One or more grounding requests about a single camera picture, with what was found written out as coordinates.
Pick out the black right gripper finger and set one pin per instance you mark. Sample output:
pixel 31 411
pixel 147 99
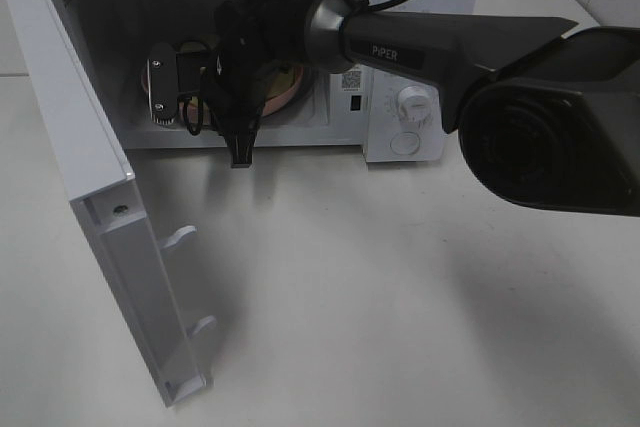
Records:
pixel 240 135

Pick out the white warning label sticker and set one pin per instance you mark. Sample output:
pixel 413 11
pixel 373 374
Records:
pixel 351 80

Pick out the white microwave oven body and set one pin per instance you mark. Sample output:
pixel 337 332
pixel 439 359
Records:
pixel 90 62

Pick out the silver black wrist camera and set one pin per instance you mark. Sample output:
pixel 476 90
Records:
pixel 162 84

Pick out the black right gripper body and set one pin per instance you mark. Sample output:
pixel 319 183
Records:
pixel 234 77

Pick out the pink round plate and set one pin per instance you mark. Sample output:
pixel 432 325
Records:
pixel 282 92

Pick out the white microwave door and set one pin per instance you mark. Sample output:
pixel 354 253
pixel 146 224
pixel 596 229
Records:
pixel 105 199

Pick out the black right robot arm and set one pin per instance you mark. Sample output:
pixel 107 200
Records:
pixel 547 116

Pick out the white timer knob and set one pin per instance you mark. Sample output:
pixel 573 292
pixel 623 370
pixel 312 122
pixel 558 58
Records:
pixel 414 103

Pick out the round white door button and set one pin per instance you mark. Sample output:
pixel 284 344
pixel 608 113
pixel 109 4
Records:
pixel 405 143

